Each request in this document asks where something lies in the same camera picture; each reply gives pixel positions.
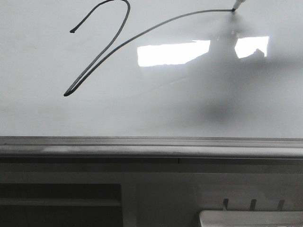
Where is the white box lower right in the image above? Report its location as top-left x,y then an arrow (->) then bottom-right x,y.
199,210 -> 303,227

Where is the grey aluminium whiteboard frame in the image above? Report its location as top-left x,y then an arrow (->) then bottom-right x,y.
0,136 -> 303,159

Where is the white glossy whiteboard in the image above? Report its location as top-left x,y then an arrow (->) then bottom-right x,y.
0,0 -> 303,138

